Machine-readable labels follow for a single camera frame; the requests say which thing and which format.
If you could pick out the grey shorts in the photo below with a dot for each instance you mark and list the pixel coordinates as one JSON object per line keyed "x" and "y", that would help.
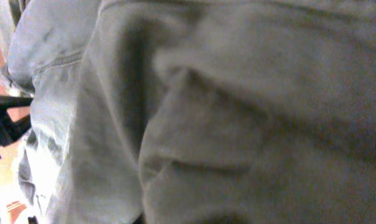
{"x": 195, "y": 111}

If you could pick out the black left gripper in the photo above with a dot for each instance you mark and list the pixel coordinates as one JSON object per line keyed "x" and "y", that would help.
{"x": 11, "y": 131}

